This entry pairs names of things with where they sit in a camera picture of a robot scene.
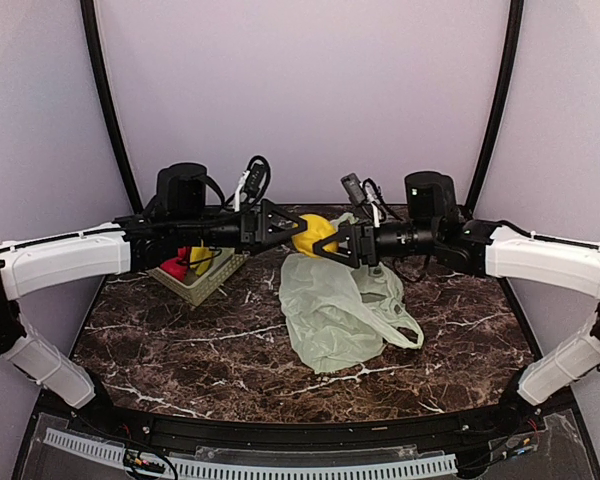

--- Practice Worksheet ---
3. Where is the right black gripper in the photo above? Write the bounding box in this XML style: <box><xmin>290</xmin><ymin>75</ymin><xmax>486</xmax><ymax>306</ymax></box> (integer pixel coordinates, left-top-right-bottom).
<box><xmin>313</xmin><ymin>218</ymin><xmax>440</xmax><ymax>268</ymax></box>

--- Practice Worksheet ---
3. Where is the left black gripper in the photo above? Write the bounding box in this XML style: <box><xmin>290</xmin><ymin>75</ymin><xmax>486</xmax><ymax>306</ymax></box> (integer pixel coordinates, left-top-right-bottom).
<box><xmin>174</xmin><ymin>198</ymin><xmax>308</xmax><ymax>255</ymax></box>

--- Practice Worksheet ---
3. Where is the yellow toy fruit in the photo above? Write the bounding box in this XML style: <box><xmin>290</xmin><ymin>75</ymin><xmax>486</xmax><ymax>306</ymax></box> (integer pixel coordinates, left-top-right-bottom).
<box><xmin>292</xmin><ymin>213</ymin><xmax>337</xmax><ymax>258</ymax></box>

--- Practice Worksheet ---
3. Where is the light green plastic bag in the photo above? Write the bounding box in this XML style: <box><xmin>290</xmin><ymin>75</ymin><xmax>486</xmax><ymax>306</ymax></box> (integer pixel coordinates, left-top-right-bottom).
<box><xmin>278</xmin><ymin>213</ymin><xmax>424</xmax><ymax>374</ymax></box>

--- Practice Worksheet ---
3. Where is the yellow toy banana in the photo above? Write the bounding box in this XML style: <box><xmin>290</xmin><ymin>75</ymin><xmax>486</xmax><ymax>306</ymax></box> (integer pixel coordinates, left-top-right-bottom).
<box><xmin>190</xmin><ymin>246</ymin><xmax>222</xmax><ymax>277</ymax></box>

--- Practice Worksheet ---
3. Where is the red toy apple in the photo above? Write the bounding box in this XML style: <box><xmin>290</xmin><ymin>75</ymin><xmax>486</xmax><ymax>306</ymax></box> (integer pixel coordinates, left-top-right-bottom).
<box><xmin>160</xmin><ymin>247</ymin><xmax>191</xmax><ymax>283</ymax></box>

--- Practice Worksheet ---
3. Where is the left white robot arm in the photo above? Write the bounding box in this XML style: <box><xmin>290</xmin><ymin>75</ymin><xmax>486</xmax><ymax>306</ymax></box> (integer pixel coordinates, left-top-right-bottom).
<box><xmin>0</xmin><ymin>200</ymin><xmax>307</xmax><ymax>436</ymax></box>

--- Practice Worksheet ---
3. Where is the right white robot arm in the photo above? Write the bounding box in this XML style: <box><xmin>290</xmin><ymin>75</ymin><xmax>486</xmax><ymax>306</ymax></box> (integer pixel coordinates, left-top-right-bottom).
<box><xmin>310</xmin><ymin>217</ymin><xmax>600</xmax><ymax>434</ymax></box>

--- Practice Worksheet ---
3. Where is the light green perforated basket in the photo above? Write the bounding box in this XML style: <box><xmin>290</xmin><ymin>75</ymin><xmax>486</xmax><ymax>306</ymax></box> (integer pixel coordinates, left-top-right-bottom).
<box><xmin>148</xmin><ymin>247</ymin><xmax>247</xmax><ymax>307</ymax></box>

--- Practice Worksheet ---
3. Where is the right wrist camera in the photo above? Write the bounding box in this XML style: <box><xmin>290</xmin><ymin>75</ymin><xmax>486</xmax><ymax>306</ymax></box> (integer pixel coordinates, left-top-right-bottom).
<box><xmin>339</xmin><ymin>171</ymin><xmax>459</xmax><ymax>226</ymax></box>

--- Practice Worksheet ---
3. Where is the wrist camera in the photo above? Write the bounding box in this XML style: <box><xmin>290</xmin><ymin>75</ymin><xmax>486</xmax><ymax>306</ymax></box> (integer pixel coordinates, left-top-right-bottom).
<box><xmin>154</xmin><ymin>154</ymin><xmax>272</xmax><ymax>221</ymax></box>
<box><xmin>339</xmin><ymin>171</ymin><xmax>459</xmax><ymax>226</ymax></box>

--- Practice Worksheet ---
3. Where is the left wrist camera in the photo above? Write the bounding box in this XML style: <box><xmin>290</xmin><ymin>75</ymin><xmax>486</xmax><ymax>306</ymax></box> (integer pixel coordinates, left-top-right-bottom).
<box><xmin>154</xmin><ymin>154</ymin><xmax>272</xmax><ymax>221</ymax></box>

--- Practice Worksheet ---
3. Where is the white slotted cable duct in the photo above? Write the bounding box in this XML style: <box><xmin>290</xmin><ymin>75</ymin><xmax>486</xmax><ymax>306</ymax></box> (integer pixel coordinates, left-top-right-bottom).
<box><xmin>43</xmin><ymin>428</ymin><xmax>458</xmax><ymax>480</ymax></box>

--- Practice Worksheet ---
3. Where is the black front table rail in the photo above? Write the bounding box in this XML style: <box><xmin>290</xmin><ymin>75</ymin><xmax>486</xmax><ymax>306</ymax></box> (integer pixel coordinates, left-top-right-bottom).
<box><xmin>54</xmin><ymin>400</ymin><xmax>545</xmax><ymax>463</ymax></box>

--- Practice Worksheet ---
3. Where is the right black frame post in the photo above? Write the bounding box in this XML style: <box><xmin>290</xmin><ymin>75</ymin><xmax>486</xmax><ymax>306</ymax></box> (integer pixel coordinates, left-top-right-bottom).
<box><xmin>465</xmin><ymin>0</ymin><xmax>524</xmax><ymax>213</ymax></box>

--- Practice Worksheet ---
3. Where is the black frame post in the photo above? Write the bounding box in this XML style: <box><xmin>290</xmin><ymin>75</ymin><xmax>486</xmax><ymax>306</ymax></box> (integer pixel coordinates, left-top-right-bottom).
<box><xmin>465</xmin><ymin>0</ymin><xmax>524</xmax><ymax>213</ymax></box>
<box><xmin>79</xmin><ymin>0</ymin><xmax>143</xmax><ymax>213</ymax></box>

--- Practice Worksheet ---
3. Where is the left black frame post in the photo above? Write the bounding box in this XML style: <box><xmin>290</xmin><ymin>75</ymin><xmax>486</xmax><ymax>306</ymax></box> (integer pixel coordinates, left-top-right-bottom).
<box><xmin>79</xmin><ymin>0</ymin><xmax>143</xmax><ymax>213</ymax></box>

